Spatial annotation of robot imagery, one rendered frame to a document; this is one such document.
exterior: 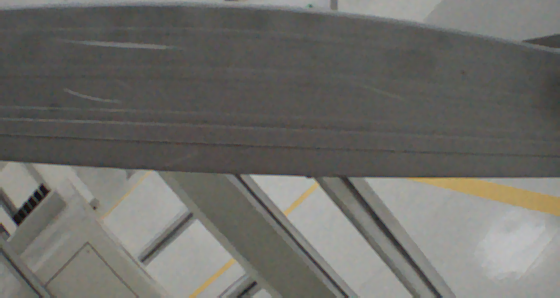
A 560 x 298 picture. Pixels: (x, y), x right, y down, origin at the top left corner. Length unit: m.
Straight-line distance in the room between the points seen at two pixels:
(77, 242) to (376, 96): 1.49
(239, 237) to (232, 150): 0.93
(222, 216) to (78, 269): 0.63
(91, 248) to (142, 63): 1.50
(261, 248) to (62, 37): 0.98
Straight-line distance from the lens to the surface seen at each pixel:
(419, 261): 1.17
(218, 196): 1.26
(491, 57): 0.38
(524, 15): 1.08
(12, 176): 5.36
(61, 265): 1.82
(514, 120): 0.39
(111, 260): 1.83
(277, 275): 1.30
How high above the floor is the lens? 0.93
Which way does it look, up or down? 14 degrees down
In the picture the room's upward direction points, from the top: 40 degrees counter-clockwise
